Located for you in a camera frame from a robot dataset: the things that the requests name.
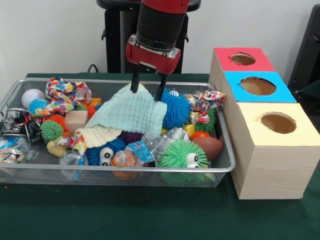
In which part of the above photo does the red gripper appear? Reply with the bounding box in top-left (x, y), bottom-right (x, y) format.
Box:
top-left (125, 34), bottom-right (181, 102)

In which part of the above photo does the small blue fuzzy eyed ball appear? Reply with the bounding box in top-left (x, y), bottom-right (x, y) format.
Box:
top-left (86, 138), bottom-right (130, 166)

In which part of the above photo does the green spiky puffer ball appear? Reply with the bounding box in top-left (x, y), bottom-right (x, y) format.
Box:
top-left (159, 139), bottom-right (210, 169)

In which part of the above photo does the colourful dot print cloth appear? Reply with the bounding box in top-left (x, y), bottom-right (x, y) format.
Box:
top-left (44, 77), bottom-right (92, 113)
top-left (186, 90), bottom-right (227, 125)

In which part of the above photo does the metal wire mesh bin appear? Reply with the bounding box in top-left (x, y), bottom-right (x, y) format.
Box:
top-left (0, 77), bottom-right (236, 189)

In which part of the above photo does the yellow duck plush toy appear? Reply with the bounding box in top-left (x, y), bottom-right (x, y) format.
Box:
top-left (46, 139), bottom-right (67, 157)

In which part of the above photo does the dark green table cloth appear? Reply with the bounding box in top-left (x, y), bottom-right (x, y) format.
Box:
top-left (0, 72), bottom-right (320, 240)

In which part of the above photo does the light blue waffle cloth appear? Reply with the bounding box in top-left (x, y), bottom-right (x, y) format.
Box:
top-left (86, 84), bottom-right (168, 135)

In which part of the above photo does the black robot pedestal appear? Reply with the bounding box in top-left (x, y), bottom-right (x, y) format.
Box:
top-left (96, 0), bottom-right (202, 74)

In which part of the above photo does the white baseball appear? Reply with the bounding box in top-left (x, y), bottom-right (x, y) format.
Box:
top-left (21, 89), bottom-right (46, 110)

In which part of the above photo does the wooden box with three holes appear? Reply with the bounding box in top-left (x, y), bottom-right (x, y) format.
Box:
top-left (209, 47), bottom-right (320, 200)

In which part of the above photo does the cream waffle cloth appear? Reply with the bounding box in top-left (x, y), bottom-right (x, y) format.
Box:
top-left (74, 126), bottom-right (121, 148)

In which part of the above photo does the brown toy football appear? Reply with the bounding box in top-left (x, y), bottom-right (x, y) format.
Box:
top-left (191, 136), bottom-right (224, 161)

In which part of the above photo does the plain wooden cube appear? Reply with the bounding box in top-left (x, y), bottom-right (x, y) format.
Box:
top-left (64, 109), bottom-right (90, 132)

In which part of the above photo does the black panel stand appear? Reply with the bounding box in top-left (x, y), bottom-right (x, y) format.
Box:
top-left (287, 3), bottom-right (320, 101)

